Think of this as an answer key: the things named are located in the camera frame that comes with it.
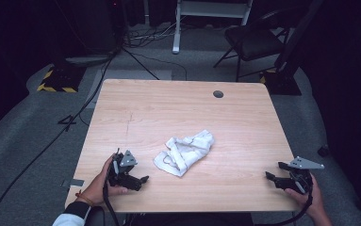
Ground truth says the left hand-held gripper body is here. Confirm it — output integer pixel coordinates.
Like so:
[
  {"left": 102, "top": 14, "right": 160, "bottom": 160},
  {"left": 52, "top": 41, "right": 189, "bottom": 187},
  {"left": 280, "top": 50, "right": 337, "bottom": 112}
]
[{"left": 107, "top": 150, "right": 143, "bottom": 192}]

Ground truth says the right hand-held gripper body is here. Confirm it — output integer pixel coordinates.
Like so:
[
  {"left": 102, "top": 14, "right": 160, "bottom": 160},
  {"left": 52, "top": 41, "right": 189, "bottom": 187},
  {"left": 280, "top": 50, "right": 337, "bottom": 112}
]
[{"left": 281, "top": 155, "right": 325, "bottom": 194}]

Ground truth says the white cloth with coloured stitching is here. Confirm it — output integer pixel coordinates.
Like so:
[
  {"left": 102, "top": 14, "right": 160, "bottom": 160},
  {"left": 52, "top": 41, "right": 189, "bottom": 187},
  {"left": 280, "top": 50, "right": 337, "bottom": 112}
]
[{"left": 153, "top": 129, "right": 216, "bottom": 178}]

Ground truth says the person's right hand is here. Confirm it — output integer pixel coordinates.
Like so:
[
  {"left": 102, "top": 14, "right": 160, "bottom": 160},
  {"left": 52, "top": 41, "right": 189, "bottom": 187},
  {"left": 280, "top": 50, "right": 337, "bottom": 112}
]
[{"left": 284, "top": 174, "right": 326, "bottom": 218}]

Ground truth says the person's left hand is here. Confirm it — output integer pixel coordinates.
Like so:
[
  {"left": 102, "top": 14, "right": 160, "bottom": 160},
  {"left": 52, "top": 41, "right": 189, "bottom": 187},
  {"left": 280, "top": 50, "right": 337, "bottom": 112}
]
[{"left": 75, "top": 155, "right": 129, "bottom": 207}]

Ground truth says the black caster wheel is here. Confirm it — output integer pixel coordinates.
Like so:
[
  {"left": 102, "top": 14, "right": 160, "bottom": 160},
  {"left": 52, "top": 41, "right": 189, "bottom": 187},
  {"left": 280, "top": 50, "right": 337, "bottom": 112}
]
[{"left": 317, "top": 143, "right": 330, "bottom": 158}]

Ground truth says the orange wrist band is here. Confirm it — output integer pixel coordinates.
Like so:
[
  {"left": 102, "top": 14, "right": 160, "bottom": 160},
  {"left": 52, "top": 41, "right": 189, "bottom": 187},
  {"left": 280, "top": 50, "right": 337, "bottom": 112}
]
[{"left": 74, "top": 189, "right": 95, "bottom": 207}]

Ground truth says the grey tape piece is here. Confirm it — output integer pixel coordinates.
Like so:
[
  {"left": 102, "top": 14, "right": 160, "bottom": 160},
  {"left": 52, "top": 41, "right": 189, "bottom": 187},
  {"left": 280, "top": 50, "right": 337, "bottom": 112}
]
[{"left": 61, "top": 178, "right": 85, "bottom": 188}]

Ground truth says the person's dark clothing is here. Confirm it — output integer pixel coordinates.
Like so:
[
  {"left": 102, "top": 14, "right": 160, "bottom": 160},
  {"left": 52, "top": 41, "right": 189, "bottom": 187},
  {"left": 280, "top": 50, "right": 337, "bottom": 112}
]
[{"left": 86, "top": 206, "right": 255, "bottom": 226}]

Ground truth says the black tape cross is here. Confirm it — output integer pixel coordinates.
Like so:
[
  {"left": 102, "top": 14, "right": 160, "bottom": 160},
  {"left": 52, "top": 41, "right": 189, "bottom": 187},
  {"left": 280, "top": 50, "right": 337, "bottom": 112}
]
[{"left": 57, "top": 114, "right": 77, "bottom": 133}]

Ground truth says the black stand with striped base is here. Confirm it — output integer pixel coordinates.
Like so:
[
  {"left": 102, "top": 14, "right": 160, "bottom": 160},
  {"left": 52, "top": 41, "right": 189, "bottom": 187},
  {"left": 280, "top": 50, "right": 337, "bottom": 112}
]
[{"left": 258, "top": 0, "right": 325, "bottom": 96}]

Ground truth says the black folding chair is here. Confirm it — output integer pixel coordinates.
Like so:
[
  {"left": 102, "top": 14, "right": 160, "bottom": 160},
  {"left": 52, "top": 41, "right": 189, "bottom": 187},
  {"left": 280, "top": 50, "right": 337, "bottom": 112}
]
[{"left": 213, "top": 8, "right": 291, "bottom": 83}]

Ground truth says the black equipment cabinet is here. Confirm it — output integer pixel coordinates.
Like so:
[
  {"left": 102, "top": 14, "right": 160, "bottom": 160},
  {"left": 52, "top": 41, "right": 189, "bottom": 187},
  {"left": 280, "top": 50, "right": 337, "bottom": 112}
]
[{"left": 54, "top": 0, "right": 126, "bottom": 67}]

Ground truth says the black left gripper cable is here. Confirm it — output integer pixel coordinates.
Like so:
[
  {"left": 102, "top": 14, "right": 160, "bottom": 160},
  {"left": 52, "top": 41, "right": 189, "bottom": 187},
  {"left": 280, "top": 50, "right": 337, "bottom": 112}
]
[{"left": 102, "top": 168, "right": 121, "bottom": 226}]

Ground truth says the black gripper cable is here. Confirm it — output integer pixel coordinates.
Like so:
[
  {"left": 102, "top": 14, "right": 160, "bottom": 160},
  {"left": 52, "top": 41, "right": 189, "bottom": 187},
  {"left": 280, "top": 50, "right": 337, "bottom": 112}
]
[
  {"left": 256, "top": 183, "right": 315, "bottom": 226},
  {"left": 102, "top": 168, "right": 121, "bottom": 226}
]

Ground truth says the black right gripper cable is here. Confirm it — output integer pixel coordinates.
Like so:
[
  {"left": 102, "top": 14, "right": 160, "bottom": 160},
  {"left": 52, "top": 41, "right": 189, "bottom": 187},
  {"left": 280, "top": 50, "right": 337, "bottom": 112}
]
[{"left": 256, "top": 183, "right": 315, "bottom": 226}]

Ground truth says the long black floor cable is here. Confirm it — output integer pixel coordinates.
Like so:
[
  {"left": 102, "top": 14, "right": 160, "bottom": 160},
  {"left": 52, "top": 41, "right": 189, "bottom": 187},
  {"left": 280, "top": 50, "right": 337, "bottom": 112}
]
[{"left": 0, "top": 51, "right": 117, "bottom": 226}]

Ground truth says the black yellow striped base plate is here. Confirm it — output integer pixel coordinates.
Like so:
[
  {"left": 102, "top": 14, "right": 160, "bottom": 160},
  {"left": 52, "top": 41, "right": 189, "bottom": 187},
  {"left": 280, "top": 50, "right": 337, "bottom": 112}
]
[{"left": 36, "top": 64, "right": 87, "bottom": 94}]

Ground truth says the thin black floor cable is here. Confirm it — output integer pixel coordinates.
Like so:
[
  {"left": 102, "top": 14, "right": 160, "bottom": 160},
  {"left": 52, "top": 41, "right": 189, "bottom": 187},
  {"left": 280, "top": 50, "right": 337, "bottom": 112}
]
[{"left": 130, "top": 50, "right": 189, "bottom": 82}]

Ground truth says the bundle of floor cables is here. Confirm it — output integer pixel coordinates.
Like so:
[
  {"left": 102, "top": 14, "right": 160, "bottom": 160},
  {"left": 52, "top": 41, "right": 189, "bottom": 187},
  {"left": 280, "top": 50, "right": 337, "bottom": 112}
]
[{"left": 123, "top": 17, "right": 189, "bottom": 49}]

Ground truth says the white metal stand frame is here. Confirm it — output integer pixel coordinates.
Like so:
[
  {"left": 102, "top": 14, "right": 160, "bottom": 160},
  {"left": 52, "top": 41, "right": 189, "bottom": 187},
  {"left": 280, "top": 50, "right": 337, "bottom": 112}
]
[{"left": 172, "top": 0, "right": 254, "bottom": 56}]

